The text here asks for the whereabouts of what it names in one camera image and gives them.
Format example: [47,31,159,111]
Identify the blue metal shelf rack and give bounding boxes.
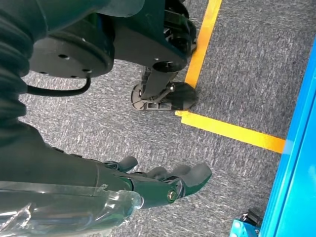
[229,38,316,237]

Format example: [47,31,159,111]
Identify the black robot leg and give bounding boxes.
[140,65,179,100]

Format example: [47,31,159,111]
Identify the black robot lower body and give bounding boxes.
[29,0,198,79]

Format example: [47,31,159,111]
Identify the clear plastic cover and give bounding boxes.
[0,181,144,237]

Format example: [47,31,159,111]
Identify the black rack caster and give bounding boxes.
[241,207,264,229]

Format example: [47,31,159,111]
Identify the black body cable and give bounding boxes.
[26,77,91,97]

